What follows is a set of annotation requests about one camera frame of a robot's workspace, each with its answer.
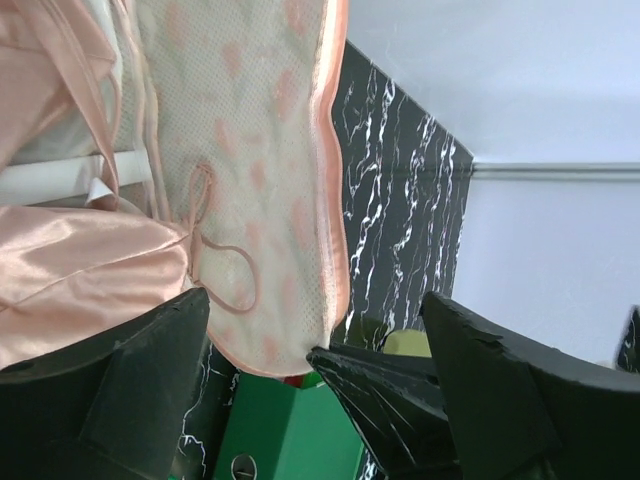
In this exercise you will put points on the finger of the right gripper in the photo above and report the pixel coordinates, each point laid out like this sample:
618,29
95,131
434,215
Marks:
396,406

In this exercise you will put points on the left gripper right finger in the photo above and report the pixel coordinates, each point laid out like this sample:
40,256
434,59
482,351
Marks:
518,409

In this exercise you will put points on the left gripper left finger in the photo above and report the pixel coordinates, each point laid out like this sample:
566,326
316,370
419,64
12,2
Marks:
110,406

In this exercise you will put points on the pink satin bra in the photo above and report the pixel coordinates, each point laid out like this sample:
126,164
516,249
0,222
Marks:
71,273

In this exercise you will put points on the pink mesh laundry bag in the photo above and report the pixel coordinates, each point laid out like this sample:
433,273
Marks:
229,104

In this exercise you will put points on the green ring binder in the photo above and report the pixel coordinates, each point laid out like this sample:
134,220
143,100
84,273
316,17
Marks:
248,427

